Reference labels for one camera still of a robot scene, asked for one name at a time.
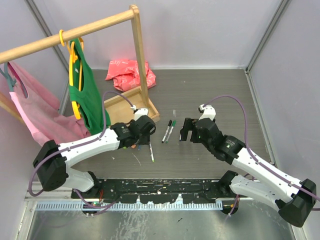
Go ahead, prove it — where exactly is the dark green pen cap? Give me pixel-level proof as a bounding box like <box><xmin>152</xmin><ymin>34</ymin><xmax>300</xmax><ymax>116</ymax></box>
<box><xmin>171</xmin><ymin>120</ymin><xmax>176</xmax><ymax>128</ymax></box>

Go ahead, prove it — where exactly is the long white green pen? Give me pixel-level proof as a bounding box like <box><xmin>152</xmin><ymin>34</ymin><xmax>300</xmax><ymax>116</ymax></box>
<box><xmin>165</xmin><ymin>126</ymin><xmax>174</xmax><ymax>144</ymax></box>

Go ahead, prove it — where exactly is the white pen black tip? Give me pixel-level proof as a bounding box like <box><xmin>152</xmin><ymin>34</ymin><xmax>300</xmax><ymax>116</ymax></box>
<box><xmin>161</xmin><ymin>125</ymin><xmax>170</xmax><ymax>143</ymax></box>

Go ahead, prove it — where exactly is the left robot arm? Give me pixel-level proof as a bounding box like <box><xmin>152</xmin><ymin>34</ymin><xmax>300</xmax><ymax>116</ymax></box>
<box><xmin>33</xmin><ymin>115</ymin><xmax>156</xmax><ymax>198</ymax></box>

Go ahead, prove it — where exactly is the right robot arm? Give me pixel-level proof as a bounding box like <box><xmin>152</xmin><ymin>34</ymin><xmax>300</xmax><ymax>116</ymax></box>
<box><xmin>180</xmin><ymin>117</ymin><xmax>317</xmax><ymax>228</ymax></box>

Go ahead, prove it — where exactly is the white pen green tip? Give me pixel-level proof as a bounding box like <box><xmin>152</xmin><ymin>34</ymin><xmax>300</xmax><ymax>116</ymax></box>
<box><xmin>148</xmin><ymin>142</ymin><xmax>155</xmax><ymax>163</ymax></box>

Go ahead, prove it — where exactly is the wooden clothes rack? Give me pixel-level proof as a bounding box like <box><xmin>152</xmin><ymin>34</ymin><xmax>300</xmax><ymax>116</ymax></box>
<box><xmin>0</xmin><ymin>4</ymin><xmax>160</xmax><ymax>126</ymax></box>

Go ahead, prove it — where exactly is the red patterned cloth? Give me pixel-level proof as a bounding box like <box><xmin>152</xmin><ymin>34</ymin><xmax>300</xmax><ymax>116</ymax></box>
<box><xmin>105</xmin><ymin>59</ymin><xmax>141</xmax><ymax>92</ymax></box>

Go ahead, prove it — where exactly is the green tank top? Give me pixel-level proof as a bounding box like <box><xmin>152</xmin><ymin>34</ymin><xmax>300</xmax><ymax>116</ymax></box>
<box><xmin>68</xmin><ymin>37</ymin><xmax>111</xmax><ymax>135</ymax></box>

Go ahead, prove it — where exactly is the yellow plastic hanger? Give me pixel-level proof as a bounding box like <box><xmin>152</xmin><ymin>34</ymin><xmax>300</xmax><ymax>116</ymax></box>
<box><xmin>59</xmin><ymin>29</ymin><xmax>83</xmax><ymax>120</ymax></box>

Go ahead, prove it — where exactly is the pink shirt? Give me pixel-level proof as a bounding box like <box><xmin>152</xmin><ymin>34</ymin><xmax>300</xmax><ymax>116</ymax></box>
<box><xmin>7</xmin><ymin>62</ymin><xmax>91</xmax><ymax>146</ymax></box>

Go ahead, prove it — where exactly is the grey blue hanger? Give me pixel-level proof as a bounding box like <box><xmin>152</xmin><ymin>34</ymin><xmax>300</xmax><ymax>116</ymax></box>
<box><xmin>0</xmin><ymin>62</ymin><xmax>28</xmax><ymax>98</ymax></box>

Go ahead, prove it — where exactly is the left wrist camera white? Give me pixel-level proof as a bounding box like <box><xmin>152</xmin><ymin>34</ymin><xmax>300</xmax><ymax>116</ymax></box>
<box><xmin>130</xmin><ymin>105</ymin><xmax>149</xmax><ymax>121</ymax></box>

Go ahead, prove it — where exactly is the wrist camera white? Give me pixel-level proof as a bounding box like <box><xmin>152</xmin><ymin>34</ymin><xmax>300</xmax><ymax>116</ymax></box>
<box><xmin>130</xmin><ymin>105</ymin><xmax>149</xmax><ymax>121</ymax></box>
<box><xmin>198</xmin><ymin>104</ymin><xmax>216</xmax><ymax>121</ymax></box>

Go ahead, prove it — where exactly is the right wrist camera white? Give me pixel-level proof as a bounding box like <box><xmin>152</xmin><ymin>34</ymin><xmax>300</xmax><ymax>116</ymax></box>
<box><xmin>198</xmin><ymin>104</ymin><xmax>216</xmax><ymax>121</ymax></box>

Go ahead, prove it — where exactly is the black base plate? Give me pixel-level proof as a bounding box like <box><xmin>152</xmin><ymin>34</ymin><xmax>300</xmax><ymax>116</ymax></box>
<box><xmin>81</xmin><ymin>178</ymin><xmax>236</xmax><ymax>204</ymax></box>

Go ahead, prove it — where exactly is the white cable duct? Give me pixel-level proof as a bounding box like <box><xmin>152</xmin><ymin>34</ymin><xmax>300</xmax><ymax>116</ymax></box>
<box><xmin>35</xmin><ymin>200</ymin><xmax>223</xmax><ymax>212</ymax></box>

